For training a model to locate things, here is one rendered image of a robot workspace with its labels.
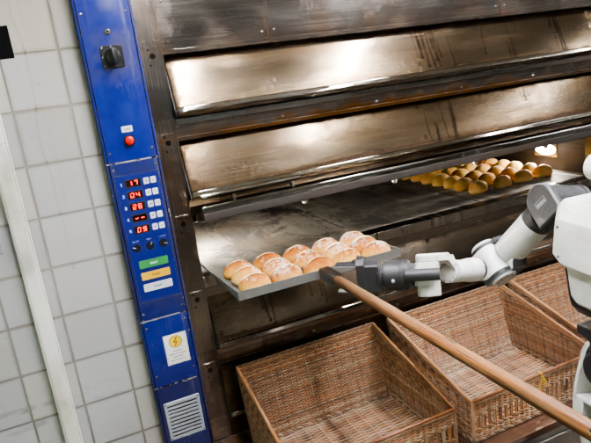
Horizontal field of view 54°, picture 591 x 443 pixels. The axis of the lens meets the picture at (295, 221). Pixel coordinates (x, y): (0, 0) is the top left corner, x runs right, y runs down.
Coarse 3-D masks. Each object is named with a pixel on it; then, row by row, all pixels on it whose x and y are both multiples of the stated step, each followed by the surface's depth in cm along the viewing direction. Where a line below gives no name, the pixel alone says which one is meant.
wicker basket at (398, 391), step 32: (288, 352) 206; (320, 352) 211; (352, 352) 215; (384, 352) 215; (256, 384) 201; (288, 384) 205; (320, 384) 210; (352, 384) 214; (416, 384) 198; (256, 416) 188; (288, 416) 205; (320, 416) 208; (352, 416) 208; (384, 416) 206; (416, 416) 203; (448, 416) 180
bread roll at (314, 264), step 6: (312, 258) 179; (318, 258) 179; (324, 258) 179; (306, 264) 179; (312, 264) 178; (318, 264) 178; (324, 264) 178; (330, 264) 180; (306, 270) 178; (312, 270) 178
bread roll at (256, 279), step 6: (246, 276) 172; (252, 276) 171; (258, 276) 172; (264, 276) 173; (240, 282) 172; (246, 282) 171; (252, 282) 171; (258, 282) 171; (264, 282) 172; (270, 282) 174; (240, 288) 171; (246, 288) 170
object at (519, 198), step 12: (564, 180) 256; (576, 180) 253; (588, 180) 255; (516, 192) 246; (528, 192) 243; (480, 204) 236; (492, 204) 236; (504, 204) 238; (516, 204) 241; (420, 216) 230; (432, 216) 227; (444, 216) 227; (456, 216) 230; (468, 216) 232; (384, 228) 221; (396, 228) 219; (408, 228) 222; (420, 228) 224; (432, 228) 226; (384, 240) 218; (204, 276) 193
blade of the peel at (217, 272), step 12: (336, 240) 212; (276, 252) 207; (384, 252) 185; (396, 252) 187; (252, 264) 198; (216, 276) 188; (300, 276) 174; (312, 276) 176; (228, 288) 177; (252, 288) 169; (264, 288) 170; (276, 288) 172; (240, 300) 168
